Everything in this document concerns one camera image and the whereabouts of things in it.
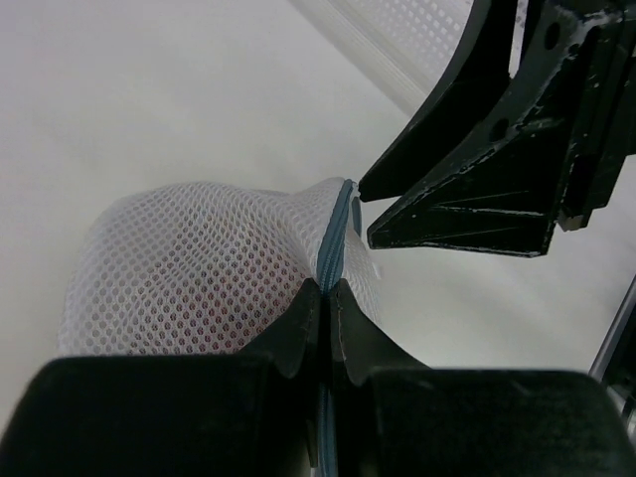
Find clear plastic dome insert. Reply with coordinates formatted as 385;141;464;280
58;177;385;477

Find aluminium mounting rail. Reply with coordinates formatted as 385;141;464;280
589;279;635;437

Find white plastic basket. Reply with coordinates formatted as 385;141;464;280
292;0;472;115

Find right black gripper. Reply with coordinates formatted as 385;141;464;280
359;0;635;256

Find red bra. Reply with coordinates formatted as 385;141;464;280
118;217;308;355

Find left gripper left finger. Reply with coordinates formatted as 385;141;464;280
1;280;321;476

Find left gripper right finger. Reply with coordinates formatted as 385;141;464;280
327;281;635;476

